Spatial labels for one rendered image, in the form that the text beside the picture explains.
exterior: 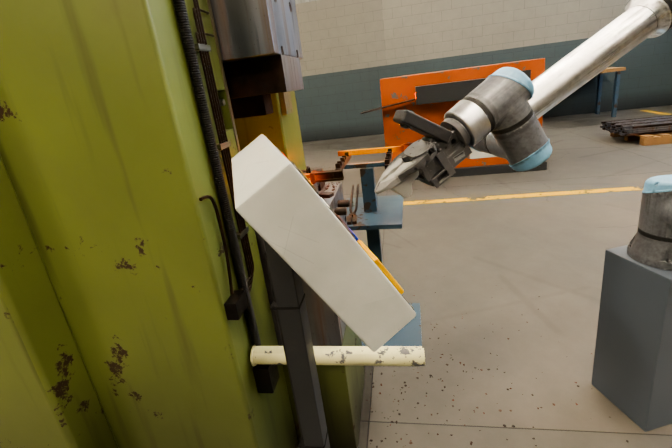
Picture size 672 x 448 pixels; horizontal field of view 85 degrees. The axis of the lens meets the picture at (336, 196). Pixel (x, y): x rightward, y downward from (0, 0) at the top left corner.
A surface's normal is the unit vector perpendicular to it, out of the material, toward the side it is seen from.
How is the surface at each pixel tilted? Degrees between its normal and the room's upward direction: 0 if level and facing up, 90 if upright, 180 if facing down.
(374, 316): 90
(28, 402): 90
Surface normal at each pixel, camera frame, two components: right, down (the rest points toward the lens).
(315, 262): 0.28, 0.25
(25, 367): -0.15, 0.31
